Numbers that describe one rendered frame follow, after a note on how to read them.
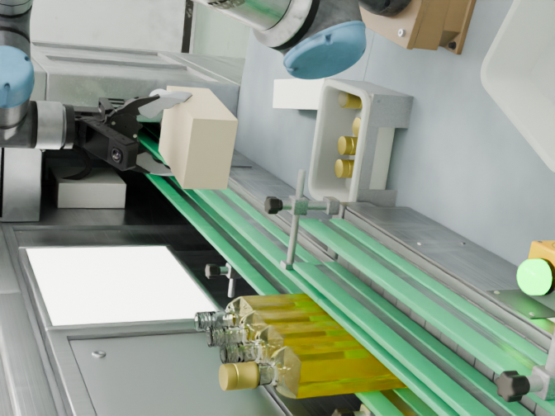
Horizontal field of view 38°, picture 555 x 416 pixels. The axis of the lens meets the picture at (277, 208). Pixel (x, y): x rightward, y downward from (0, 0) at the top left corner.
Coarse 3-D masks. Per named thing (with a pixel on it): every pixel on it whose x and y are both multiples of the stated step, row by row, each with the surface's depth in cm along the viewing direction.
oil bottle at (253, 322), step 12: (252, 312) 119; (264, 312) 119; (276, 312) 120; (288, 312) 120; (300, 312) 121; (312, 312) 122; (324, 312) 122; (240, 324) 117; (252, 324) 116; (264, 324) 116; (252, 336) 115
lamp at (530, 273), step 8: (528, 264) 98; (536, 264) 97; (544, 264) 97; (552, 264) 97; (520, 272) 98; (528, 272) 97; (536, 272) 96; (544, 272) 96; (552, 272) 97; (520, 280) 98; (528, 280) 97; (536, 280) 96; (544, 280) 96; (552, 280) 97; (528, 288) 97; (536, 288) 97; (544, 288) 97; (552, 288) 97
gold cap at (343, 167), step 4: (340, 160) 149; (344, 160) 149; (348, 160) 149; (352, 160) 150; (336, 164) 150; (340, 164) 149; (344, 164) 148; (348, 164) 148; (352, 164) 149; (336, 168) 150; (340, 168) 149; (344, 168) 148; (348, 168) 148; (352, 168) 149; (336, 172) 150; (340, 172) 149; (344, 172) 148; (348, 172) 148; (352, 172) 149; (336, 176) 150; (340, 176) 149; (344, 176) 149; (348, 176) 149
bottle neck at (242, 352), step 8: (224, 344) 110; (232, 344) 110; (240, 344) 111; (248, 344) 111; (256, 344) 111; (224, 352) 111; (232, 352) 109; (240, 352) 110; (248, 352) 110; (256, 352) 111; (224, 360) 110; (232, 360) 109; (240, 360) 110; (248, 360) 111; (256, 360) 111
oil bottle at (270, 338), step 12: (276, 324) 115; (288, 324) 115; (300, 324) 116; (312, 324) 116; (324, 324) 117; (336, 324) 117; (264, 336) 112; (276, 336) 111; (288, 336) 111; (300, 336) 112; (312, 336) 112; (324, 336) 113; (336, 336) 114; (348, 336) 114; (264, 348) 110; (276, 348) 110; (264, 360) 111
